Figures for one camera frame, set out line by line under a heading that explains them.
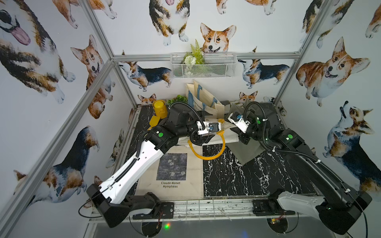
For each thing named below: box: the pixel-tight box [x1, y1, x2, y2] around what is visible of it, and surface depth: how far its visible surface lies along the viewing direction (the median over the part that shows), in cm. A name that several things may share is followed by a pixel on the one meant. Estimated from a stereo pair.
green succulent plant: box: [166, 94, 189, 106], surface depth 106 cm
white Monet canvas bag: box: [135, 144, 205, 201], surface depth 84 cm
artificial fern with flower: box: [180, 38, 206, 77], surface depth 85 cm
